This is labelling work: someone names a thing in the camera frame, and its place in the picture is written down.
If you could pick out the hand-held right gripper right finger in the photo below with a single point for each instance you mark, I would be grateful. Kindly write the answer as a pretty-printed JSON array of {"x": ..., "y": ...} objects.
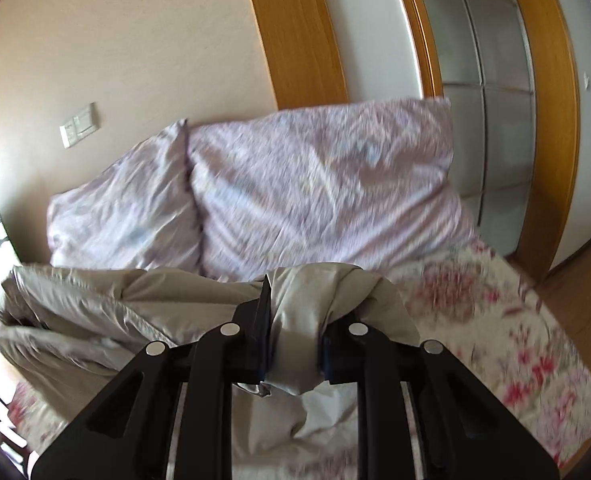
[{"x": 326, "y": 356}]

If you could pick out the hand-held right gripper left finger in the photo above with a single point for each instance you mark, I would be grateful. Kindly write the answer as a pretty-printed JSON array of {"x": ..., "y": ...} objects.
[{"x": 262, "y": 332}]

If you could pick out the off-white puffer jacket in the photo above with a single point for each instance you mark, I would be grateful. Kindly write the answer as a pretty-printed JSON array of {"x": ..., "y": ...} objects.
[{"x": 125, "y": 305}]

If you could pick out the lilac floral pillow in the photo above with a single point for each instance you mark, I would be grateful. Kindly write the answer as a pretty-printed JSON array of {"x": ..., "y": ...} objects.
[
  {"x": 320, "y": 185},
  {"x": 125, "y": 215}
]

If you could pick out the pink floral bedsheet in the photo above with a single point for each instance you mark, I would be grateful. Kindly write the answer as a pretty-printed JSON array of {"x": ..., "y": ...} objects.
[{"x": 500, "y": 320}]

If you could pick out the wooden headboard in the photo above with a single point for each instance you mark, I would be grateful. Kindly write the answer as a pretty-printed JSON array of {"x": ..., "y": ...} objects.
[{"x": 550, "y": 110}]

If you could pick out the frosted glass door panel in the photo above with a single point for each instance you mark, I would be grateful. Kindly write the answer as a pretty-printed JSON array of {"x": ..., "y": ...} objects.
[{"x": 480, "y": 60}]

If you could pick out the white wall switch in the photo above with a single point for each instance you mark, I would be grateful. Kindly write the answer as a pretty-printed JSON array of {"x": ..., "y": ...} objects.
[{"x": 85, "y": 119}]

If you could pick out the white wall socket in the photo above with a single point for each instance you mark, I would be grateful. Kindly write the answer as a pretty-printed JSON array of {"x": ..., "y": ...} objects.
[{"x": 67, "y": 135}]

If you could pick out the wooden door frame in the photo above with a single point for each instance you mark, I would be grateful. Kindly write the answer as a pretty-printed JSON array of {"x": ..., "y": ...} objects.
[{"x": 295, "y": 30}]

